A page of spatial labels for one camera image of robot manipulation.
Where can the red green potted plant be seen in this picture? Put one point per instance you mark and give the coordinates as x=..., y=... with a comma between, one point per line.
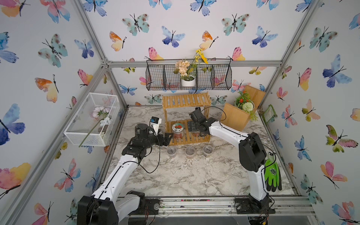
x=244, y=103

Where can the purple label seed jar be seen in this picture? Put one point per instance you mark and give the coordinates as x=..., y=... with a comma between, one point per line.
x=171, y=151

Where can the wooden planter box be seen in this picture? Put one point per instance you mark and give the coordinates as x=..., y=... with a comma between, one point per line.
x=236, y=118

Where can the black wire wall basket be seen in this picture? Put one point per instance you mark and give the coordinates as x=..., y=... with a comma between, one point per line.
x=213, y=76

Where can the small green framed sign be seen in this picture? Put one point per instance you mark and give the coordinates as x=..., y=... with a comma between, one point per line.
x=269, y=114

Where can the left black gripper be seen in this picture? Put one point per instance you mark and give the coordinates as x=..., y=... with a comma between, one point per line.
x=165, y=140

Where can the green gardening glove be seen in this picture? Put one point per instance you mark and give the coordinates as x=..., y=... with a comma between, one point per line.
x=272, y=174

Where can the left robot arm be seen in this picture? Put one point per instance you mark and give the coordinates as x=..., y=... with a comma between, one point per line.
x=118, y=174

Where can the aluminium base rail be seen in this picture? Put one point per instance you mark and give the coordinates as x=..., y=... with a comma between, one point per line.
x=195, y=206

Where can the white pot with flowers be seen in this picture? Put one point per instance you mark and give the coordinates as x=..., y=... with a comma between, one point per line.
x=187, y=69

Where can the white mesh wall basket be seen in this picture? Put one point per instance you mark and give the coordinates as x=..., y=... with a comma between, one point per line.
x=82, y=122

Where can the two-tier wooden shelf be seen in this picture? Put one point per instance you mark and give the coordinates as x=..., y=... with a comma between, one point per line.
x=181, y=103

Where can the pink artificial flower stem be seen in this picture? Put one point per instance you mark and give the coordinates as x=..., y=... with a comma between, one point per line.
x=101, y=114

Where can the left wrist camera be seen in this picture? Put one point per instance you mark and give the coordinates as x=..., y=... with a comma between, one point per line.
x=155, y=123

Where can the red label seed jar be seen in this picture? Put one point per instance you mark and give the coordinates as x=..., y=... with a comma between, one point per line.
x=190, y=152

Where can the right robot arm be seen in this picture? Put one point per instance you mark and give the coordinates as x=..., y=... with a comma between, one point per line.
x=252, y=157

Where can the yellow label seed jar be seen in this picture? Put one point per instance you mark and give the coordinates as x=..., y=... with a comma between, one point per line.
x=207, y=150

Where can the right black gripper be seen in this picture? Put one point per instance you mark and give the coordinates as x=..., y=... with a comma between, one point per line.
x=191, y=125

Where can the tomato lid jar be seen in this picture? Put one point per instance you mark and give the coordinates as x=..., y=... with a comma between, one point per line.
x=178, y=130
x=197, y=134

